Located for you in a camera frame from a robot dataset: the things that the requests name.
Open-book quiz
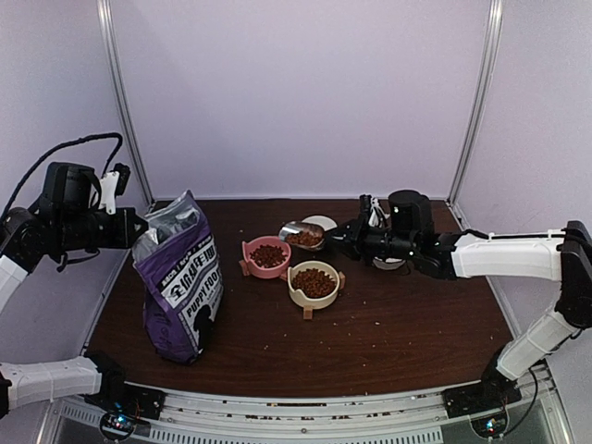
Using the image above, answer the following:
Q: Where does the right aluminium frame post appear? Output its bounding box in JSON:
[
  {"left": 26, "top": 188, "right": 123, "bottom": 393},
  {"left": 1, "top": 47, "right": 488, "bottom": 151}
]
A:
[{"left": 448, "top": 0, "right": 504, "bottom": 206}]

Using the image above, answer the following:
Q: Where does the purple pet food bag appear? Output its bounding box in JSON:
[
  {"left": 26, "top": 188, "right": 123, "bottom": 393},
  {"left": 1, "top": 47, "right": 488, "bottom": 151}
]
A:
[{"left": 131, "top": 191, "right": 224, "bottom": 364}]

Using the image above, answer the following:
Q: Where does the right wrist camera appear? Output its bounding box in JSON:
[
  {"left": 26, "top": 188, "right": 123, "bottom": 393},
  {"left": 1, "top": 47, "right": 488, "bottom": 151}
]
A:
[{"left": 360, "top": 194, "right": 388, "bottom": 228}]

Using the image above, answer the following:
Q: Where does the dark blue ceramic bowl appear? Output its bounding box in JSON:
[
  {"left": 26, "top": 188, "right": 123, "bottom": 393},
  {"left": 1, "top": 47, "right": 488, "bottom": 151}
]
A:
[{"left": 302, "top": 215, "right": 338, "bottom": 235}]

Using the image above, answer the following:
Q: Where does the cream cat-ear bowl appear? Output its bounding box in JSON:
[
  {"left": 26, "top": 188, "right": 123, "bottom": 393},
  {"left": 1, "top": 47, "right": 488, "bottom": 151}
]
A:
[{"left": 286, "top": 261, "right": 346, "bottom": 320}]

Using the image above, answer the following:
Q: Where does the aluminium frame post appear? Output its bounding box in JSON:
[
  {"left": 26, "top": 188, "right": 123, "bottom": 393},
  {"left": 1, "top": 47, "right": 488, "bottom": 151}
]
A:
[
  {"left": 96, "top": 0, "right": 154, "bottom": 205},
  {"left": 448, "top": 0, "right": 504, "bottom": 206}
]

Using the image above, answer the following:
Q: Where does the pink cat-ear bowl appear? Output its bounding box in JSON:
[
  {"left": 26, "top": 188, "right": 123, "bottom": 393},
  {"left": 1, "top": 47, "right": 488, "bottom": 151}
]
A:
[{"left": 240, "top": 236, "right": 291, "bottom": 279}]

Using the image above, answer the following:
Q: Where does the metal food scoop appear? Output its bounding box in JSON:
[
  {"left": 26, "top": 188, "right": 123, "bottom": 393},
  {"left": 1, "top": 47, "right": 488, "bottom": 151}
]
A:
[{"left": 278, "top": 221, "right": 328, "bottom": 252}]

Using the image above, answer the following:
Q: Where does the front aluminium rail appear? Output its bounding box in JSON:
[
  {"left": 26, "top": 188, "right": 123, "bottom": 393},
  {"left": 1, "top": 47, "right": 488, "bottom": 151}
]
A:
[{"left": 45, "top": 386, "right": 563, "bottom": 444}]

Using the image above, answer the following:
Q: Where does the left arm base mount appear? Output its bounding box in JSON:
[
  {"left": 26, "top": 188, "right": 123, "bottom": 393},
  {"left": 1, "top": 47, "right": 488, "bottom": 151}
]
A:
[{"left": 84, "top": 351, "right": 166, "bottom": 443}]

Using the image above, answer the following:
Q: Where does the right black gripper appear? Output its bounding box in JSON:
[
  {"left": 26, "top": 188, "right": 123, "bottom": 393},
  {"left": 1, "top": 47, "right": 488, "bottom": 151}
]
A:
[{"left": 323, "top": 213, "right": 417, "bottom": 267}]

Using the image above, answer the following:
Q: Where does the left aluminium frame post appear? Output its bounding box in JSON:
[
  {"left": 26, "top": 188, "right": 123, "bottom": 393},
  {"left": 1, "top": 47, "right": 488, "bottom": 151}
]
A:
[{"left": 96, "top": 0, "right": 154, "bottom": 205}]

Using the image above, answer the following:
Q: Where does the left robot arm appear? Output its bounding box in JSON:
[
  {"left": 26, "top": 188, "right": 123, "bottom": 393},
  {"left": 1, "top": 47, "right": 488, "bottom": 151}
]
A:
[{"left": 1, "top": 162, "right": 148, "bottom": 415}]

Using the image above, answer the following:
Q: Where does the white scalloped bowl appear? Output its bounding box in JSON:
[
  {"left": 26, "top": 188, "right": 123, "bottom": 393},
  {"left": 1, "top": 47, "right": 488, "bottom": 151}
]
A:
[{"left": 372, "top": 257, "right": 406, "bottom": 271}]

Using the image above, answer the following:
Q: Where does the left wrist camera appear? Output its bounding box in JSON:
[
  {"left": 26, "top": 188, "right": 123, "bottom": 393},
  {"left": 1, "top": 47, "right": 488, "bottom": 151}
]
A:
[{"left": 98, "top": 163, "right": 130, "bottom": 215}]

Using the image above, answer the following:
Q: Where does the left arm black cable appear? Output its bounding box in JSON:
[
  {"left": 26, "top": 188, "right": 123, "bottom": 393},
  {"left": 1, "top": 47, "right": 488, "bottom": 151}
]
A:
[{"left": 0, "top": 132, "right": 125, "bottom": 218}]

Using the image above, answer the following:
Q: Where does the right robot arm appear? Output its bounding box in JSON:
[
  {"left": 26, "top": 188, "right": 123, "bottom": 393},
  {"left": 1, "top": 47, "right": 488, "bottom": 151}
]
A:
[{"left": 325, "top": 190, "right": 591, "bottom": 409}]

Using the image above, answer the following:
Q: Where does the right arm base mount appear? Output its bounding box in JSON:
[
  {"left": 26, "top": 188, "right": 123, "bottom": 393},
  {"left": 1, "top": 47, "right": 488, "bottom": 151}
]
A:
[{"left": 442, "top": 355, "right": 522, "bottom": 439}]

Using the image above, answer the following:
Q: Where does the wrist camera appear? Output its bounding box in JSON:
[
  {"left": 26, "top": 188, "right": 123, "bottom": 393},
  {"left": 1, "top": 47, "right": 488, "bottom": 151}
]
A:
[
  {"left": 360, "top": 194, "right": 388, "bottom": 228},
  {"left": 98, "top": 163, "right": 130, "bottom": 215}
]

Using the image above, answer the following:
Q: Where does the brown kibble pet food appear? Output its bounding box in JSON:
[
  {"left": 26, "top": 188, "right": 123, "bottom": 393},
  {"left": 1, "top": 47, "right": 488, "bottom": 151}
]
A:
[{"left": 249, "top": 230, "right": 335, "bottom": 300}]

